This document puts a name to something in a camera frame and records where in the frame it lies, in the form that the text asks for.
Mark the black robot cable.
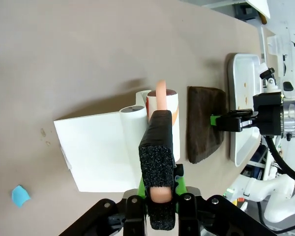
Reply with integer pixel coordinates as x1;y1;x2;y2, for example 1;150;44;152
264;134;295;184

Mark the transparent wrist flange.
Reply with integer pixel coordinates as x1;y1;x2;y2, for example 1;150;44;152
280;93;295;141

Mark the black green-tipped left gripper finger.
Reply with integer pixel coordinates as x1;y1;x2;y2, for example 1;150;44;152
226;109;259;118
209;114;253;133

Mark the white plastic tray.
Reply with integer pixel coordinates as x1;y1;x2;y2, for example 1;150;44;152
226;53;264;168

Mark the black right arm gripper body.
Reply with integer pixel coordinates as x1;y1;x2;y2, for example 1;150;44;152
252;92;285;136

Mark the white board panel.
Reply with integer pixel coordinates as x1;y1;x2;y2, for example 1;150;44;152
245;0;271;20

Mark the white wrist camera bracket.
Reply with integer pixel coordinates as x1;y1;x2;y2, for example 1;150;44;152
257;62;280;93

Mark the lint roller with pink handle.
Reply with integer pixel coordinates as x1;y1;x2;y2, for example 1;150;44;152
138;80;180;231

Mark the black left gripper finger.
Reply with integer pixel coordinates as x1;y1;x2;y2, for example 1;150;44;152
174;164;287;236
59;176;148;236

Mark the blue paper scrap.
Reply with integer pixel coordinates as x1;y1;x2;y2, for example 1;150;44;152
11;185;31;208

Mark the brown cleaning cloth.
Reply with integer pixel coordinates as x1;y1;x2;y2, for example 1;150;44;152
186;86;228;165

